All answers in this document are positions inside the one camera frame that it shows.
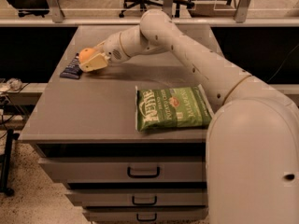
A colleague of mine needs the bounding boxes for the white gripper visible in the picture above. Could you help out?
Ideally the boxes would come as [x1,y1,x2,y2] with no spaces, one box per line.
[79,33,125,72]

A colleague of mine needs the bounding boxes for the orange fruit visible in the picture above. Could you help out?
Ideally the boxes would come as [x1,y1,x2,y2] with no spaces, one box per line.
[78,48,96,63]

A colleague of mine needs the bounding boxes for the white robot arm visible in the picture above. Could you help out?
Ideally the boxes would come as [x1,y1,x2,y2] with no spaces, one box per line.
[79,9,299,224]

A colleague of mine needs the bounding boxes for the dark blue rxbar wrapper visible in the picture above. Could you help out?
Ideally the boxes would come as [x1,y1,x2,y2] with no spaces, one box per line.
[60,54,82,79]

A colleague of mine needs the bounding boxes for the black office chair centre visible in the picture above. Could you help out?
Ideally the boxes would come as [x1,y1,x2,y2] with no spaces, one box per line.
[119,0,194,18]

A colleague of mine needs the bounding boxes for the green jalapeno chips bag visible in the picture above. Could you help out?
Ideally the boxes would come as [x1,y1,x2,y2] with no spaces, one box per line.
[135,85,214,132]

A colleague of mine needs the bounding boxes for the grey drawer cabinet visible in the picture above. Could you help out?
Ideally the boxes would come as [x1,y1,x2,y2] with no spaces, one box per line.
[18,24,225,224]

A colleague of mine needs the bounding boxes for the crumpled plastic on shelf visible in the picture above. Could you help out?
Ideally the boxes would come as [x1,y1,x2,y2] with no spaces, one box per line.
[0,78,22,92]

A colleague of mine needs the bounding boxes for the top grey drawer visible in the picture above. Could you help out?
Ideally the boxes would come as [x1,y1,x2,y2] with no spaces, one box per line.
[38,157,206,183]

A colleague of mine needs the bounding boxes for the grey drawer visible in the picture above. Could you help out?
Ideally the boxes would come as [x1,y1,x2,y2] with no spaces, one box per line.
[83,206,207,222]
[65,189,207,207]
[38,157,206,183]

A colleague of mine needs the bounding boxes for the black stand with caster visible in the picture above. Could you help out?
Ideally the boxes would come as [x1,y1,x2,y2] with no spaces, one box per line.
[0,129,20,197]

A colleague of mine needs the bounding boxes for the middle grey drawer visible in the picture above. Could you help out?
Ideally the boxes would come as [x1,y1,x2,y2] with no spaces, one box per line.
[65,189,207,207]

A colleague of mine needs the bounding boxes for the bottom grey drawer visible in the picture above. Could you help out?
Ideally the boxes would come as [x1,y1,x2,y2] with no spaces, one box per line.
[83,206,207,222]

